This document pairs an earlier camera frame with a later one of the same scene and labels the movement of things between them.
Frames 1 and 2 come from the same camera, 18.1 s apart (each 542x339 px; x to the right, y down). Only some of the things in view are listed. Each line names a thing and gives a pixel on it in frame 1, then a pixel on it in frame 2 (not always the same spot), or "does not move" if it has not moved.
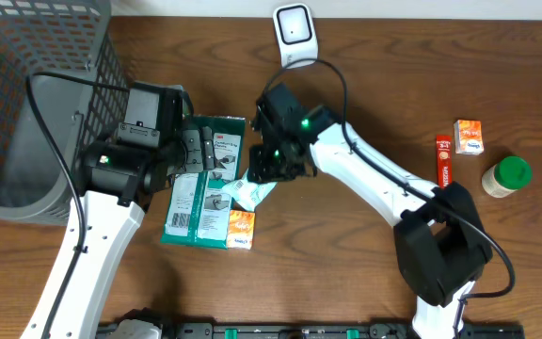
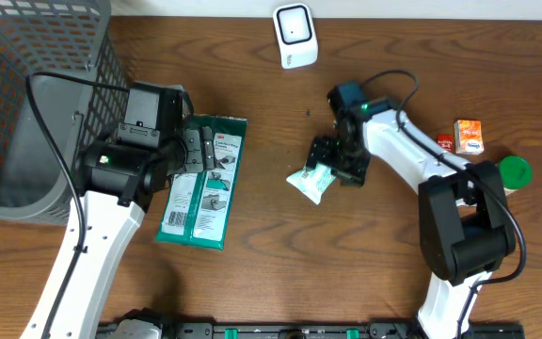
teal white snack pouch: (247, 192) -> (313, 183)
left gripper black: (202, 142) does not move
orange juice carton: (469, 137) does not move
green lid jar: (509, 174) does not move
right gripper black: (263, 172) -> (320, 153)
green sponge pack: (197, 207) does not move
